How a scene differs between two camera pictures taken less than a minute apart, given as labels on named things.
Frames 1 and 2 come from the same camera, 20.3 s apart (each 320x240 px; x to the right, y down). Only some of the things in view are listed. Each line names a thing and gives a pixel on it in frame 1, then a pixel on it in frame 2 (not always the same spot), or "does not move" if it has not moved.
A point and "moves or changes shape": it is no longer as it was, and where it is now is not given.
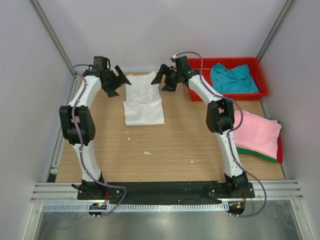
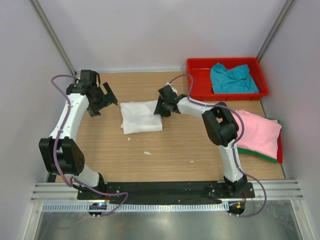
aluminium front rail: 276,190 does not move
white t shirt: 143,105 moves or changes shape
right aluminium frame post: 286,9 does not move
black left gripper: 110,91 → 109,98
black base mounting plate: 118,192 does not move
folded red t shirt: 280,147 does not move
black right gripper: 158,78 → 159,111
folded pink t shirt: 257,134 does not move
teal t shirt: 231,81 does not move
